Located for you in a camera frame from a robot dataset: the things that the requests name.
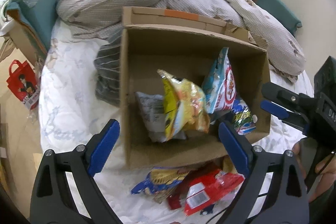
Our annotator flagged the blue white snack bag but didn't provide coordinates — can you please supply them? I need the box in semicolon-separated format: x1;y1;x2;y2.
231;96;257;135

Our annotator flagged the dark striped garment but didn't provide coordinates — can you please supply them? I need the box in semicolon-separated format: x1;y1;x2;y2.
93;28;122;106

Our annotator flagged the brown cardboard box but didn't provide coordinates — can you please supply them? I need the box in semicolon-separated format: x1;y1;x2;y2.
120;7;270;169

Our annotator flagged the yellow cheese ball snack bag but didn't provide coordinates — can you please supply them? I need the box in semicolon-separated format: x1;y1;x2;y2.
157;69;210;140

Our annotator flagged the white floral bed sheet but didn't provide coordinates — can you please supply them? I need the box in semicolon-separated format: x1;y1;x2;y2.
38;16;316;224

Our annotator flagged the teal cushion by wall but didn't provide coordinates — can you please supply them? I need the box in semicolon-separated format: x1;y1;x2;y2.
252;0;302;36

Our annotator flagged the blue yellow snack bag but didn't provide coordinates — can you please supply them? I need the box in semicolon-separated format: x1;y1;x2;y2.
130;167;193;203

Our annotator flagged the person's right hand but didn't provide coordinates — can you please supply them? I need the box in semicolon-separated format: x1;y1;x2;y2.
292;142;336;202

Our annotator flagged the red snack bag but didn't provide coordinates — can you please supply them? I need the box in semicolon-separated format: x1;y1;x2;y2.
167;162;244;216

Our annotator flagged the white pink snack bag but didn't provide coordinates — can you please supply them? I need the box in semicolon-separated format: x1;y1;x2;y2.
202;47;236;114

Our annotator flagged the silver grey snack bag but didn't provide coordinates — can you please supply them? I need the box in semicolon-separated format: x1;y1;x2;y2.
135;91;187;143

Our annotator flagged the red paper shopping bag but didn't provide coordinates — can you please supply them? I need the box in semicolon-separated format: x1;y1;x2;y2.
6;60;40;110

